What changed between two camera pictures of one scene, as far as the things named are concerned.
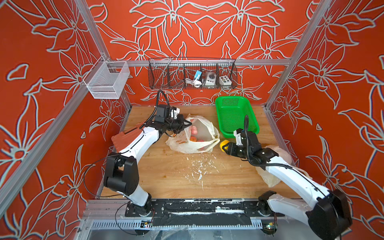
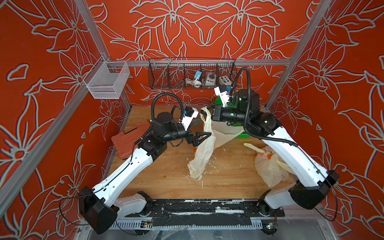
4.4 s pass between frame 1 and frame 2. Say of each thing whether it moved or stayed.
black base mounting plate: stayed
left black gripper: moved
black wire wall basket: stayed
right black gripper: moved
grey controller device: stayed
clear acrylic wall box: stayed
